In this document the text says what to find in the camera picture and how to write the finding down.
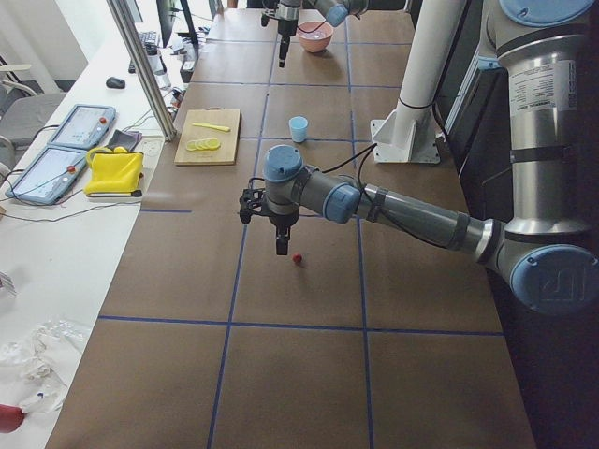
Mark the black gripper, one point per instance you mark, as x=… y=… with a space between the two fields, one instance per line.
x=282 y=222
x=284 y=25

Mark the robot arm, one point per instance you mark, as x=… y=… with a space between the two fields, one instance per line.
x=334 y=12
x=542 y=252

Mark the light blue plastic cup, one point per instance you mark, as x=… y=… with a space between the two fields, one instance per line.
x=298 y=127

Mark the pink bowl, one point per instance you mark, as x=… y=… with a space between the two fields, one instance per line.
x=314 y=46

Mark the yellow plastic knife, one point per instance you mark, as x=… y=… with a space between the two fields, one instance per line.
x=212 y=126

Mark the bamboo cutting board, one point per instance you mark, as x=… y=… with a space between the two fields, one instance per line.
x=226 y=154

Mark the lemon slice farthest from logo end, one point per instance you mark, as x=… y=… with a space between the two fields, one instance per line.
x=214 y=142

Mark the clear water bottle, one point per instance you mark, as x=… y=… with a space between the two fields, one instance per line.
x=157 y=66

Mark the front lemon slice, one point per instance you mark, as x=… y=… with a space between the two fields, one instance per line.
x=191 y=146

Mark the black computer mouse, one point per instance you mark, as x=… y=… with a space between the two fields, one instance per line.
x=115 y=83

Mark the yellow cloth bag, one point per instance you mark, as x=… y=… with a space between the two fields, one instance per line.
x=114 y=172

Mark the far teach pendant tablet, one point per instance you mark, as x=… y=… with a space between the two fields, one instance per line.
x=84 y=126

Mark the teach pendant tablet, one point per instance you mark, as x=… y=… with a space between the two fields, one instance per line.
x=49 y=176
x=84 y=126

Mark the near teach pendant tablet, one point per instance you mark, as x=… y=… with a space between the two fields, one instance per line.
x=49 y=176

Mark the grey office chair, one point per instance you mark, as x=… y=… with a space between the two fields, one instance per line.
x=24 y=112

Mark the crumpled plastic bags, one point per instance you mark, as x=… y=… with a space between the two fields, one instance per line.
x=37 y=370

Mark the red object on bench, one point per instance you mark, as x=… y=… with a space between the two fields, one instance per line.
x=11 y=417

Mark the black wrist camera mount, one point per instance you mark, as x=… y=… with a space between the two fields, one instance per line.
x=252 y=202

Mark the white camera post base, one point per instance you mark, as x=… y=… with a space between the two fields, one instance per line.
x=407 y=134

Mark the aluminium frame post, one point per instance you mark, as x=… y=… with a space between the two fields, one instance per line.
x=127 y=29

